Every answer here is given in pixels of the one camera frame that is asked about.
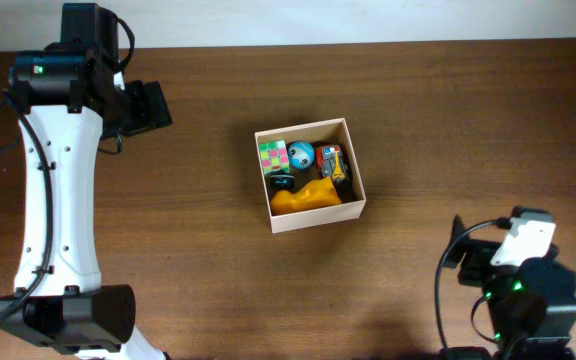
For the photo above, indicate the orange toy animal figure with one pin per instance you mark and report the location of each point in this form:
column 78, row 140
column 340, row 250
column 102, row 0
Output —
column 314, row 195

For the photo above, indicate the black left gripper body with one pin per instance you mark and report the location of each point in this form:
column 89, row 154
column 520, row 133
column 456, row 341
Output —
column 133, row 107

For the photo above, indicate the black round fan wheel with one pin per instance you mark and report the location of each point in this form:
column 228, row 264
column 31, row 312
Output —
column 282, row 181

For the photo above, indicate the red grey toy truck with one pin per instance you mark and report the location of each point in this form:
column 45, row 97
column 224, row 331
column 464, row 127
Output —
column 331, row 164

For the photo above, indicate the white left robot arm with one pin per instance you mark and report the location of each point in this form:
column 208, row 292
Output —
column 68, row 97

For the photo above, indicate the pink cardboard box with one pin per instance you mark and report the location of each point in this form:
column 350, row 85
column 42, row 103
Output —
column 334, row 131

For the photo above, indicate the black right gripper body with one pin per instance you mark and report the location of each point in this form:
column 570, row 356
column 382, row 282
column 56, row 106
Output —
column 477, row 270

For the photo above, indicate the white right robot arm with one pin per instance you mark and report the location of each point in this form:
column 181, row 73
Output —
column 530, row 296

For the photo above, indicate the multicoloured puzzle cube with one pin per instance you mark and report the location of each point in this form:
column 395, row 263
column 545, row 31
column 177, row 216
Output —
column 273, row 157

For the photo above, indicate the blue toy ball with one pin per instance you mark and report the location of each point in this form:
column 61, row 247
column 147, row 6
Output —
column 301, row 155

